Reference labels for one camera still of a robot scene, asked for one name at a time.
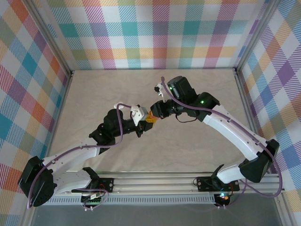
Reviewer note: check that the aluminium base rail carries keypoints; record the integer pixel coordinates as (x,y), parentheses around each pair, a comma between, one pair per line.
(152,182)

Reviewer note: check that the aluminium side rail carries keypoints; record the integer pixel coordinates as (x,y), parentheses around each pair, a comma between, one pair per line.
(250,117)

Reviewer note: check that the aluminium frame post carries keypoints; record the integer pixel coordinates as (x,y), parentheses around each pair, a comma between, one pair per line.
(50,35)
(255,35)

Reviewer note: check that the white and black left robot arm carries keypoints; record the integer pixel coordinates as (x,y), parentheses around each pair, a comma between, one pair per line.
(75,155)

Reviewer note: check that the controller board with coloured light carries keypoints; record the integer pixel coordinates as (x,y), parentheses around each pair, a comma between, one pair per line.
(222,197)

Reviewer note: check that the long black base plate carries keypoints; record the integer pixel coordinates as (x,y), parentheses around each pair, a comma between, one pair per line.
(204,183)

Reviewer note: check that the grey metal base sheet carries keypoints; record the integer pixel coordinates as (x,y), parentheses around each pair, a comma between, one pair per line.
(152,216)

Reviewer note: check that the small black base plate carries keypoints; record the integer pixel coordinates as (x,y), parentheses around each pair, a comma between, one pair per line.
(107,184)

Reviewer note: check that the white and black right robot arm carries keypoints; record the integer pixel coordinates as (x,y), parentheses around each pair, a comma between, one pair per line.
(235,134)

